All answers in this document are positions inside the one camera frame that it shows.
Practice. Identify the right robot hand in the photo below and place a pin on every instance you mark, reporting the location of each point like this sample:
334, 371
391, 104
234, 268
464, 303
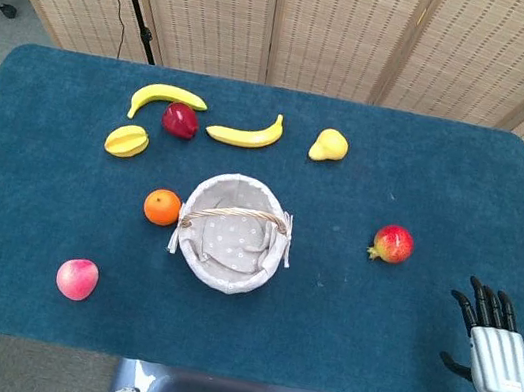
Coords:
500, 357

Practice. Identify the orange fruit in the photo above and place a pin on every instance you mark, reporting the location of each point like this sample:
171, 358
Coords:
162, 207

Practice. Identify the fabric lined wicker basket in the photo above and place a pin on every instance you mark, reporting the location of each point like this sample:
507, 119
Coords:
233, 234

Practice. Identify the pink peach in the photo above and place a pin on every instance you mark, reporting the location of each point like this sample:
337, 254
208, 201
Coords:
77, 278

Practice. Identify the red pomegranate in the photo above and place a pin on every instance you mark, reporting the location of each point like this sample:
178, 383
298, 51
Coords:
392, 244

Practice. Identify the yellow starfruit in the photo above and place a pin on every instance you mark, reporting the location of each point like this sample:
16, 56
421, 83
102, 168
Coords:
126, 141

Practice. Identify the yellow banana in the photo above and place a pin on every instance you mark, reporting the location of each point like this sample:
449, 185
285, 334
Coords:
247, 134
158, 95

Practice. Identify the yellow pear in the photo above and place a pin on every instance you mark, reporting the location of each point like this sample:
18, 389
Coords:
328, 146

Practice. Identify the blue felt table mat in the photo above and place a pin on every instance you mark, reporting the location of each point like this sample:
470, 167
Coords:
228, 332

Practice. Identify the dark red apple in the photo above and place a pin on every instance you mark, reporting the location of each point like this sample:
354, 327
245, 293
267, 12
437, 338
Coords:
180, 120

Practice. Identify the bamboo folding screen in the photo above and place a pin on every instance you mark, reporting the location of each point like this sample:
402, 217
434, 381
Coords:
337, 26

